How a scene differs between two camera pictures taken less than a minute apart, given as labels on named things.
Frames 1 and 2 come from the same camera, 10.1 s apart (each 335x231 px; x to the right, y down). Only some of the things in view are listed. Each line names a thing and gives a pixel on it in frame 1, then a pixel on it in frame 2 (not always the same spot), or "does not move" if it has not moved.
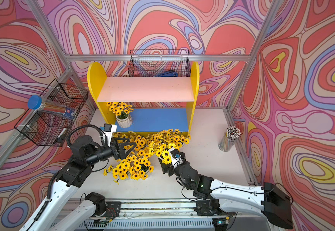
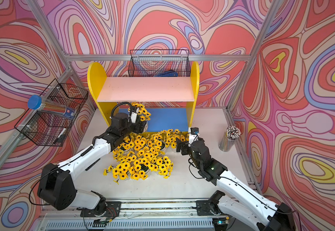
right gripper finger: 168,168 to 182,146
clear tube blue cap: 35,102 does not move
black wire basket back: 159,63 does not move
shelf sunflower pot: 175,138 does not move
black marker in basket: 59,135 does not move
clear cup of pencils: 232,133 does not move
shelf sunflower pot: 142,146 does not move
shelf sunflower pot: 122,110 to 144,115
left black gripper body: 102,156 to 136,128
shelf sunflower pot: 126,169 does not move
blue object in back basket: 171,73 does not move
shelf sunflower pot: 163,152 to 162,164
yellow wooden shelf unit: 160,104 does not move
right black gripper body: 177,173 to 200,165
